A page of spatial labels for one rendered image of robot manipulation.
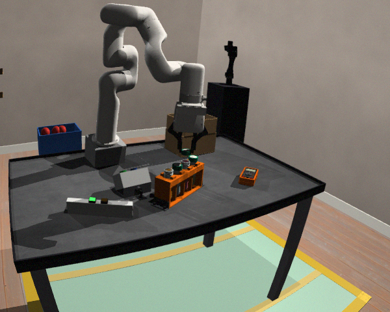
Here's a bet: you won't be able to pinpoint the brown cardboard box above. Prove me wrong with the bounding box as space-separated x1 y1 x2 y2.
164 113 217 157

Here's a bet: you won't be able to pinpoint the orange pocket multimeter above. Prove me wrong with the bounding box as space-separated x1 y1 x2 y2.
239 167 258 187

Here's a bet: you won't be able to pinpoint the orange tube holder plate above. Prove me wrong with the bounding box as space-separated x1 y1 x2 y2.
155 162 204 208

